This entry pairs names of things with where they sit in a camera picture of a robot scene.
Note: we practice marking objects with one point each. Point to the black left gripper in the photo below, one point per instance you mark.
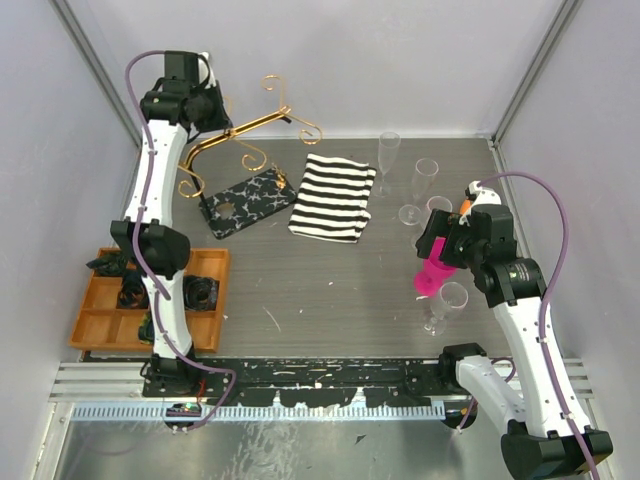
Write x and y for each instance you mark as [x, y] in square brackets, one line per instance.
[223, 121]

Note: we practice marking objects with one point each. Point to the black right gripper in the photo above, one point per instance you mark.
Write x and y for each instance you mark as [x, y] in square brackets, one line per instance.
[447, 225]

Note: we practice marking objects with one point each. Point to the orange plastic wine glass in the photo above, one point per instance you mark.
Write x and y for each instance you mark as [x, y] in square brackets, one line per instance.
[465, 206]

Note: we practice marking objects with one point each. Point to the pink plastic wine glass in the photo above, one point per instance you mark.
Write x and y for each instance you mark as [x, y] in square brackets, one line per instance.
[434, 272]

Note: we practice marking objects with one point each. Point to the gold wine glass rack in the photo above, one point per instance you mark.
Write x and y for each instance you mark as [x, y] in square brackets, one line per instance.
[266, 192]

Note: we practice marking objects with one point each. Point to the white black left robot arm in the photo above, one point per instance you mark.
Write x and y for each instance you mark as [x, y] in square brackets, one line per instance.
[186, 97]

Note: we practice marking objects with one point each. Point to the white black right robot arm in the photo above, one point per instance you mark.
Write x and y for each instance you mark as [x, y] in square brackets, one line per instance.
[545, 433]

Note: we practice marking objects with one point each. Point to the tall clear champagne flute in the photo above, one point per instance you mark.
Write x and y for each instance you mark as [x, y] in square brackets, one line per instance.
[388, 147]

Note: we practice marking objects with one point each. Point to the black white striped cloth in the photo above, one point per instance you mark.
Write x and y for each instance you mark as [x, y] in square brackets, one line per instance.
[332, 199]

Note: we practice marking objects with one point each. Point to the green patterned rolled tie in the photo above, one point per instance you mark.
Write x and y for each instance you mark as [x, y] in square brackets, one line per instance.
[110, 264]

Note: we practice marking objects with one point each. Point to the blue floral rolled tie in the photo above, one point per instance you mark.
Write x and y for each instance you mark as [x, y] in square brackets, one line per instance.
[200, 293]

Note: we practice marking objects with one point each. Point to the orange floral rolled tie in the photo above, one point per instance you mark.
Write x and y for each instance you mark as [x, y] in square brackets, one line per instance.
[132, 294]

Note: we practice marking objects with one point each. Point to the yellow blue rolled tie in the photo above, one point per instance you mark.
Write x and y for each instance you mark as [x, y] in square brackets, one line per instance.
[146, 329]

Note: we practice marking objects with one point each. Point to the orange wooden compartment tray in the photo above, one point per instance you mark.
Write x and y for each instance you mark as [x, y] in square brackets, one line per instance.
[114, 315]

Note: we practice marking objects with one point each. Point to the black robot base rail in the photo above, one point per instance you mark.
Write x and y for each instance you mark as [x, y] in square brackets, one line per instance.
[310, 382]

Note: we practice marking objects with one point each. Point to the white slotted cable duct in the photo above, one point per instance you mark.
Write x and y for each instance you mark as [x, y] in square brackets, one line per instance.
[156, 411]

